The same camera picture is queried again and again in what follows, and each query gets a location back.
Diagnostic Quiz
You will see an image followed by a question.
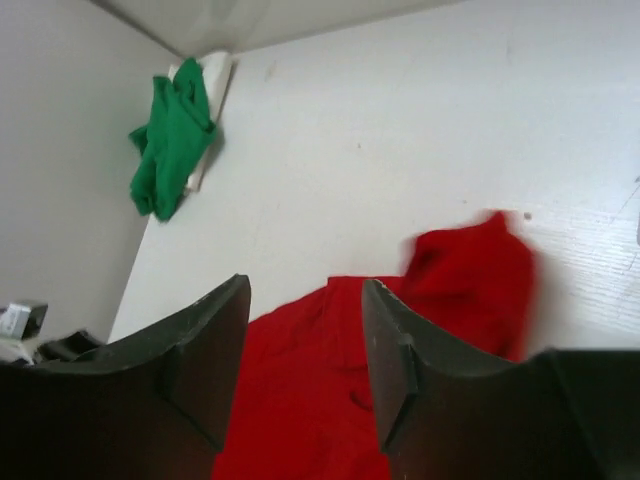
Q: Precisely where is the green t shirt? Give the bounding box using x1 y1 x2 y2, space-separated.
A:
129 58 216 222

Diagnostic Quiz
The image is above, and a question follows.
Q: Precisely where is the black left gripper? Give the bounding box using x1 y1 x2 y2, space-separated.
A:
1 330 103 366

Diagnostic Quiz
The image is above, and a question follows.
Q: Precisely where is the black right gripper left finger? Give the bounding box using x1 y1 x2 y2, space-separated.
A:
1 275 250 479

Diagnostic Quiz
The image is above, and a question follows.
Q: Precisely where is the red t shirt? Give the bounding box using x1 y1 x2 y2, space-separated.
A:
212 211 534 480

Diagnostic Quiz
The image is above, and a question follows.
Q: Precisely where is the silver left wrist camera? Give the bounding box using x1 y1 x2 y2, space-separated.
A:
1 300 48 340

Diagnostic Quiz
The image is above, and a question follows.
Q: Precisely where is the white t shirt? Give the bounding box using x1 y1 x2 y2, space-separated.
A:
183 51 233 196

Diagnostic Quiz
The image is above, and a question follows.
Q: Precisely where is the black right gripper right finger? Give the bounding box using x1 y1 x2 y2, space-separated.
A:
362 280 639 479

